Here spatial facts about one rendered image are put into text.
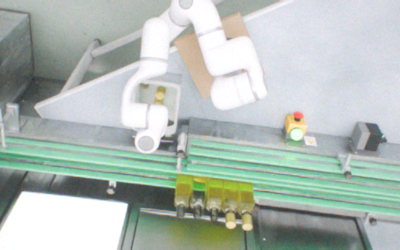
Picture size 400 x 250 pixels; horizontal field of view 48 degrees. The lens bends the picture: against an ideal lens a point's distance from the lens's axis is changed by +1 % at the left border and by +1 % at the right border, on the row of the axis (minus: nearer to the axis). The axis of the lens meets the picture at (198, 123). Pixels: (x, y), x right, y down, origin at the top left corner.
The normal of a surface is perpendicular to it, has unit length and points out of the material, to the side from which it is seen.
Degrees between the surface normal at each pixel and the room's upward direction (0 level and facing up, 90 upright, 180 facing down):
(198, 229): 90
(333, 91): 0
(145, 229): 90
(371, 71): 0
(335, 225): 90
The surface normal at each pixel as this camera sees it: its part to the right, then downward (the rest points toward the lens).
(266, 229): 0.14, -0.83
